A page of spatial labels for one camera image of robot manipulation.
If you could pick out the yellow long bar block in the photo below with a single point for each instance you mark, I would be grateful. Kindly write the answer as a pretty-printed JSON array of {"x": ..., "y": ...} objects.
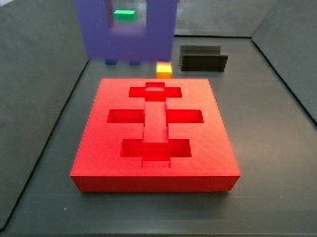
[{"x": 163, "y": 70}]

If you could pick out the blue U-shaped block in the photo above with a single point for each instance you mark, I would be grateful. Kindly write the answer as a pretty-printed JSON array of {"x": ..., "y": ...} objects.
[{"x": 114, "y": 62}]

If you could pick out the red board with cutouts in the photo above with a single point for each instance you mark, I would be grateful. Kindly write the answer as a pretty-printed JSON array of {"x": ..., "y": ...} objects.
[{"x": 154, "y": 139}]

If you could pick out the purple U-shaped block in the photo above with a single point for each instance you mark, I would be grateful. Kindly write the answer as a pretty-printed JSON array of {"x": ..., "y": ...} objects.
[{"x": 126, "y": 41}]

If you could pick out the green stepped block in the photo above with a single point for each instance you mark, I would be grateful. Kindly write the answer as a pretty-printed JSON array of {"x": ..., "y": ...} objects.
[{"x": 124, "y": 15}]

